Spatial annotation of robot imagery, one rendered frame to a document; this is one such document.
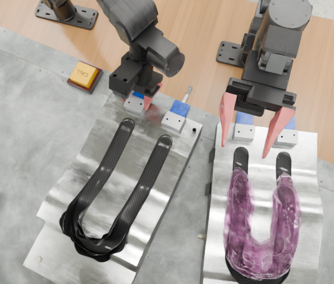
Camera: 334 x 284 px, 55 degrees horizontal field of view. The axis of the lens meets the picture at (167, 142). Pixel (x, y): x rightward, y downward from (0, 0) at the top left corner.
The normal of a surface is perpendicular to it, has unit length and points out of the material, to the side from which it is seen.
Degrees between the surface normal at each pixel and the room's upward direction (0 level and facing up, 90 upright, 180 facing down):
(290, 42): 2
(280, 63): 38
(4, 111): 0
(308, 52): 0
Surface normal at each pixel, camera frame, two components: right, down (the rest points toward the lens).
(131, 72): 0.17, -0.66
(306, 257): -0.07, -0.04
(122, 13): 0.20, -0.01
